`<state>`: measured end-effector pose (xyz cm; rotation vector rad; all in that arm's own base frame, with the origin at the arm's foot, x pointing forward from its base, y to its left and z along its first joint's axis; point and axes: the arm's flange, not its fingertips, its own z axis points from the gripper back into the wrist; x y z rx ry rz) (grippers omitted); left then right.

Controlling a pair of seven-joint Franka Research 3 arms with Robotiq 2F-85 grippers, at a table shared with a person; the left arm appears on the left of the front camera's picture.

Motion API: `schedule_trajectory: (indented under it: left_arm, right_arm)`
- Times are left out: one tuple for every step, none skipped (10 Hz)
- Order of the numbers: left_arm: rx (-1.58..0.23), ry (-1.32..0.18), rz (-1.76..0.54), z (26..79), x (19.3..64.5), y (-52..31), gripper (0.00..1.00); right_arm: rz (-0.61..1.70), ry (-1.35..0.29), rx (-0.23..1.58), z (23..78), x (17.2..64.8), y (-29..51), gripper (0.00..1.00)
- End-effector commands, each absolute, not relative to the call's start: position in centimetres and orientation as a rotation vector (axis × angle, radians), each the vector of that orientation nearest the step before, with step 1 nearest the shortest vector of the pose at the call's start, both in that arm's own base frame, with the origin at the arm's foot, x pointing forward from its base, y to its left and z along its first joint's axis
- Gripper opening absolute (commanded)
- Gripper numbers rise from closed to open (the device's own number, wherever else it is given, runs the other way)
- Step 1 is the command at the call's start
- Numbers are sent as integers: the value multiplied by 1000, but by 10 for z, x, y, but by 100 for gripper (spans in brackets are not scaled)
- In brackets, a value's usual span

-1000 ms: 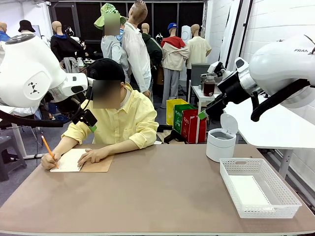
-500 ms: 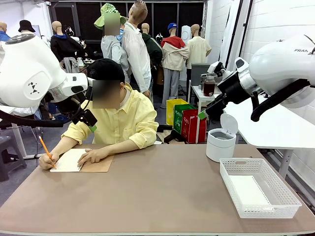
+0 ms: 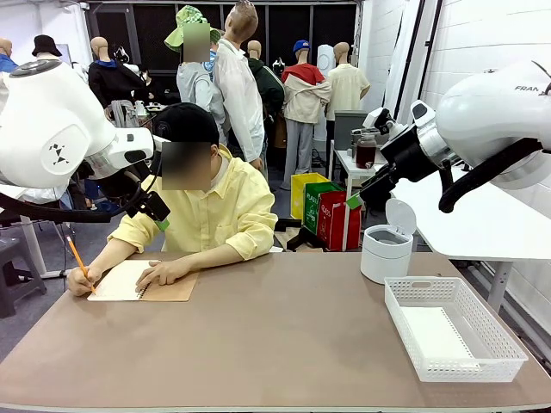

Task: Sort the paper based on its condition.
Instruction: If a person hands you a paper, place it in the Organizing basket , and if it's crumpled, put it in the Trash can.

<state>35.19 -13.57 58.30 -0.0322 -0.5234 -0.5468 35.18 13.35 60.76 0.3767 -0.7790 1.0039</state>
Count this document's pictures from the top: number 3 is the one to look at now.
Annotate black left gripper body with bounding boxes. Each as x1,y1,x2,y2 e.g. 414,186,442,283
136,191,172,223

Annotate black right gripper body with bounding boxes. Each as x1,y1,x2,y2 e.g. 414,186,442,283
381,125,439,184

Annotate brown cover spiral notebook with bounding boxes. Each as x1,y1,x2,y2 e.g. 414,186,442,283
87,259,200,303

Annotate yellow pencil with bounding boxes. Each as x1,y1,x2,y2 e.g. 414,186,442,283
65,235,96,295

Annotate white notebook sheet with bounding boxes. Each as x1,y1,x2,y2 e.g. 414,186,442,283
398,305,480,367

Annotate person's left forearm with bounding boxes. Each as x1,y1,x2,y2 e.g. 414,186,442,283
183,243,245,273

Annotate person's right forearm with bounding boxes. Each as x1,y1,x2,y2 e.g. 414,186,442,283
88,238,133,276

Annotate person's left hand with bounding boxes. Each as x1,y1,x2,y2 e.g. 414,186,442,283
135,260,191,293

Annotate person's right hand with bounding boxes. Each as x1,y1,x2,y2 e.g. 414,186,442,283
67,265,104,298

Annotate small white table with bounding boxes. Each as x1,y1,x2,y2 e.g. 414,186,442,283
333,148,391,253

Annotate glass jar dark liquid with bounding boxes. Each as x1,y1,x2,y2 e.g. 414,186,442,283
356,132,379,170

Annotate red recycling bag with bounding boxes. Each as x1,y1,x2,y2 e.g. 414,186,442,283
317,191,362,253

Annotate green recycling bag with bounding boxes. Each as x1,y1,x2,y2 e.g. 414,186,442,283
303,181,348,236

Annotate white lidded trash bin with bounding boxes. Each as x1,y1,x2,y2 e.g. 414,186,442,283
360,198,418,285

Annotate person in yellow shirt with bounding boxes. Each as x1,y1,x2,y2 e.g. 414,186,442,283
107,102,279,262

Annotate yellow recycling bag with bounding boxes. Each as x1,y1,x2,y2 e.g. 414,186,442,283
290,171,331,221

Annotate grey box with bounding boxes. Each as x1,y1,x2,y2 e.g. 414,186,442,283
334,110,369,151

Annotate black floor stand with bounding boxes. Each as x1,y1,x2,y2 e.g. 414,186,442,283
275,218,324,253

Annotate black cap white label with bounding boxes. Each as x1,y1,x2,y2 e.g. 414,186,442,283
153,102,220,145

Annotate mannequin in pale yellow shirt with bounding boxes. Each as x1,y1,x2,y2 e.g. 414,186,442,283
325,41,371,121

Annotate white side table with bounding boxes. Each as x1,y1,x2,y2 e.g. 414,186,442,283
382,165,551,314

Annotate small metal side table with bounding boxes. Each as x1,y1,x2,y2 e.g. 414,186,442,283
145,102,169,126

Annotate grey striped garment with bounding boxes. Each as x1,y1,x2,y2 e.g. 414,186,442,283
110,99,139,129

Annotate mannequin in red beige jacket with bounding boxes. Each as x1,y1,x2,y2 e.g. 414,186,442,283
281,40,332,190

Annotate white oval device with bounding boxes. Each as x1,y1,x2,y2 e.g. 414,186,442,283
317,44,337,72

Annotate figure with green checked hat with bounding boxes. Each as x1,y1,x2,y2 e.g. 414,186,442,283
164,4,227,130

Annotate mannequin in black hoodie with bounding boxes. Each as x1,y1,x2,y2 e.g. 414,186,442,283
88,36,150,111

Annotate mannequin in dark green jacket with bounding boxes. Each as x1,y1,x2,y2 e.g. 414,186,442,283
246,40,286,126

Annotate tall mannequin in white shirt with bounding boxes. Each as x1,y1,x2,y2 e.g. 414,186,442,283
214,0,266,171

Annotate grey plastic stool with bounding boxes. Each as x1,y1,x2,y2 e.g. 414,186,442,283
0,236,47,319

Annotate mannequin with black bucket hat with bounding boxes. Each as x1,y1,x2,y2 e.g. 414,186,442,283
32,34,65,62

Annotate white perforated plastic basket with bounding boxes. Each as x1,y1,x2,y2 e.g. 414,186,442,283
384,276,529,384

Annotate mannequin in blue top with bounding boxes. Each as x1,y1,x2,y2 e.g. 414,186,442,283
0,37,19,74

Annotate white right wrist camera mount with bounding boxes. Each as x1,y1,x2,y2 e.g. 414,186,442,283
362,107,408,138

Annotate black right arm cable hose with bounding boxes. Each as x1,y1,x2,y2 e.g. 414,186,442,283
437,137,551,214

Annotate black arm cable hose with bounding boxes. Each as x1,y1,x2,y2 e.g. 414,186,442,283
437,137,551,214
0,154,163,225

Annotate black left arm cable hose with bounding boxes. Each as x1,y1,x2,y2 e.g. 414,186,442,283
0,154,163,225

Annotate white desk leg frame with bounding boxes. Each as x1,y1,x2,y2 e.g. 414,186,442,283
19,214,83,279

